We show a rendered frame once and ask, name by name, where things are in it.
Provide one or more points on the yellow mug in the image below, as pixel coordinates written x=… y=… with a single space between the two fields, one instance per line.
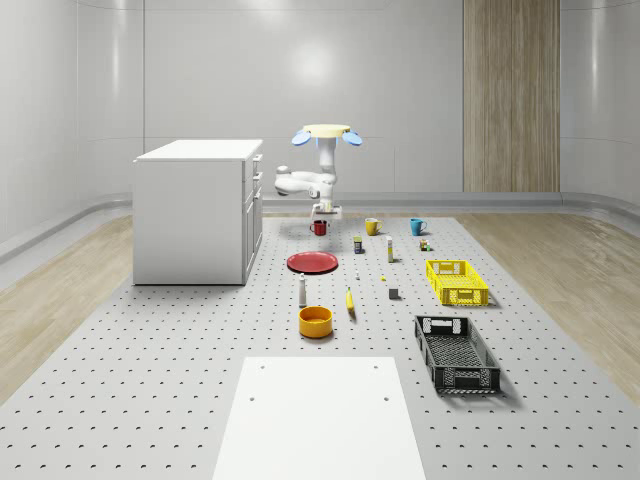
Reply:
x=371 y=228

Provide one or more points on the blue mug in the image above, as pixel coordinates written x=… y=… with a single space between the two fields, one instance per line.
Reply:
x=416 y=228

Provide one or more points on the white bottle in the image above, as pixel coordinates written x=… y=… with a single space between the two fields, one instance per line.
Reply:
x=302 y=292

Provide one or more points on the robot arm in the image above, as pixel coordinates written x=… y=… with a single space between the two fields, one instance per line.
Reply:
x=327 y=160

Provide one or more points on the yellow basket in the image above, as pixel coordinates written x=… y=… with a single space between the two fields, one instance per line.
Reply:
x=462 y=296

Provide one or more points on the puzzle cube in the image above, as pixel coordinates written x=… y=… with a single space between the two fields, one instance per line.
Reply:
x=425 y=245

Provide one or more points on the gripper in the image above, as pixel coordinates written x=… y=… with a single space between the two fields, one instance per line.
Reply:
x=327 y=211

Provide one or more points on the yellow white carton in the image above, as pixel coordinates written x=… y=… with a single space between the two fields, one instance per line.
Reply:
x=389 y=250

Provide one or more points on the red mug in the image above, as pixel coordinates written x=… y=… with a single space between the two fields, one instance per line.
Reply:
x=320 y=229

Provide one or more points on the yellow bowl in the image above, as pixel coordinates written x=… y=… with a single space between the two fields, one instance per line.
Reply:
x=315 y=327

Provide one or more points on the drone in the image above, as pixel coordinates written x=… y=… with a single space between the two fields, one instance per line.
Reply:
x=327 y=130

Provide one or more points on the grey cube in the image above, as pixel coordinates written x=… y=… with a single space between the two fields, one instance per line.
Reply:
x=394 y=293

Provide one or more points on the red plate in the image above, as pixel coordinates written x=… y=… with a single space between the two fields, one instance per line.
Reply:
x=312 y=262

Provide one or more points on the white board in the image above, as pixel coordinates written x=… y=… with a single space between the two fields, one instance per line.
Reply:
x=320 y=425

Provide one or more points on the dark grey basket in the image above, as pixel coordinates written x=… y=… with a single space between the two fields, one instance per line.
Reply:
x=467 y=382

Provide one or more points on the flat-sided can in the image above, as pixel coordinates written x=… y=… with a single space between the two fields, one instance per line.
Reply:
x=358 y=246

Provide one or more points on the banana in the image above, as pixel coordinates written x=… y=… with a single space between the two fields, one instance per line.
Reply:
x=350 y=300

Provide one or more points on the white cabinet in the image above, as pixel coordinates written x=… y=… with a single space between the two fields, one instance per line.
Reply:
x=190 y=220

